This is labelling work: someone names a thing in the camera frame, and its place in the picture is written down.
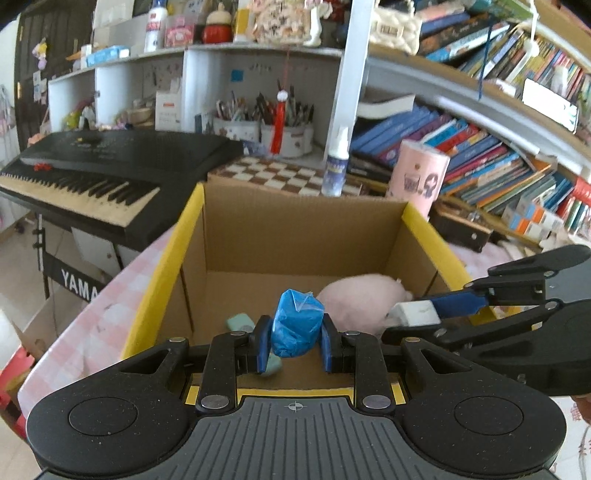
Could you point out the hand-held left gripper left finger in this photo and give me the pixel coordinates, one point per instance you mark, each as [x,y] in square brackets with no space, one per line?
[263,346]

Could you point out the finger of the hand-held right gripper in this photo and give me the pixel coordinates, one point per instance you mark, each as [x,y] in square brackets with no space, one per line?
[461,332]
[461,304]

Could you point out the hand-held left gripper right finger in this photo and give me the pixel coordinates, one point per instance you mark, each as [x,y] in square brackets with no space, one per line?
[327,346]

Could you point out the blue plastic bag roll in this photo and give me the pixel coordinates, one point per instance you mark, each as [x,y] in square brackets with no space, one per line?
[295,323]

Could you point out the pink plush pig toy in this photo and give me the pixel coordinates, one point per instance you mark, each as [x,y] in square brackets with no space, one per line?
[360,300]

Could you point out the yellow cardboard box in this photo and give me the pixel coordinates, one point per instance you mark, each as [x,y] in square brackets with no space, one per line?
[295,240]

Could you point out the pink checkered desktop mat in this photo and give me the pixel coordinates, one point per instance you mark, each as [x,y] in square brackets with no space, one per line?
[115,300]

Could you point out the black wooden box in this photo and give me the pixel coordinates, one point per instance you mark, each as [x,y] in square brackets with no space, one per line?
[457,228]

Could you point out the orange white small box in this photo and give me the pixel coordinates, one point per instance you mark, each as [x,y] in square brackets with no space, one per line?
[545,210]
[519,224]

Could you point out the pink cylindrical canister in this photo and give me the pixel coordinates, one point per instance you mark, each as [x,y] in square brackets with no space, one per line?
[418,177]

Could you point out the row of colourful books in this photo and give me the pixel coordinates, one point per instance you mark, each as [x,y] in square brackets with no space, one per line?
[485,161]

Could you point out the brown white chessboard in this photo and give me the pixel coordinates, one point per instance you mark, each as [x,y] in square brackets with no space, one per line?
[277,173]

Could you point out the white spray bottle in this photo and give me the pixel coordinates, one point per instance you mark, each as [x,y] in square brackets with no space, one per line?
[335,170]

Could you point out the black keyboard stand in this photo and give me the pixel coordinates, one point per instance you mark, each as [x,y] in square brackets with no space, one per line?
[74,281]

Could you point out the white pot of pens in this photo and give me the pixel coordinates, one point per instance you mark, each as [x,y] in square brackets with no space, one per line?
[295,141]
[238,130]

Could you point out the smartphone playing video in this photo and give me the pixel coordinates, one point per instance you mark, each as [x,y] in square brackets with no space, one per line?
[551,108]

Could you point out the brown cardboard box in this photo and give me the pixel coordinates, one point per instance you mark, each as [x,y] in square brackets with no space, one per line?
[46,323]

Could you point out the red tassel ornament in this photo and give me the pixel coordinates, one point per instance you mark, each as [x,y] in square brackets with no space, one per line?
[278,124]

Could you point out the black electronic keyboard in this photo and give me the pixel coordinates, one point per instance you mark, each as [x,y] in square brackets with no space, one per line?
[115,157]

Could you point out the white box red label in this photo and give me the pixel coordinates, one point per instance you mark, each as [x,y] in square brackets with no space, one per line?
[168,113]

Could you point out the red cardboard box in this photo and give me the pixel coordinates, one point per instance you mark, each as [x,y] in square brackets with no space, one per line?
[14,383]

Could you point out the row of dark books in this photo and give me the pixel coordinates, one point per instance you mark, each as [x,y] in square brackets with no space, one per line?
[485,41]

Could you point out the white side shelf unit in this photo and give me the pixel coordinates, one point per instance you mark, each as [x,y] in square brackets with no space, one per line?
[203,78]

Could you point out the white quilted handbag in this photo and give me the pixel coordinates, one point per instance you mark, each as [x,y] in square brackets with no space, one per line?
[396,30]

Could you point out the yellow white carton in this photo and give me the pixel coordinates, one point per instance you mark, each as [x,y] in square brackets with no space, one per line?
[241,25]

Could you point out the red round doll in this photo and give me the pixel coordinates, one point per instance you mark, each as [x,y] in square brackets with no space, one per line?
[218,27]

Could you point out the pink clear box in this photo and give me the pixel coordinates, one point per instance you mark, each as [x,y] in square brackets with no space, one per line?
[180,33]

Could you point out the floral cat figurine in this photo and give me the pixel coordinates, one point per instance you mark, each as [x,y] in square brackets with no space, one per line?
[286,23]

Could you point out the blue tissue pack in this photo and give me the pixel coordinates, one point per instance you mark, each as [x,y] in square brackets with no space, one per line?
[108,54]

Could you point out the dark door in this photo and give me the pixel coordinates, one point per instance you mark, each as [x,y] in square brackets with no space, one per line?
[51,55]

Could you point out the white bookshelf frame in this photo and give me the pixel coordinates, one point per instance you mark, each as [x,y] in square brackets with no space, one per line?
[353,69]

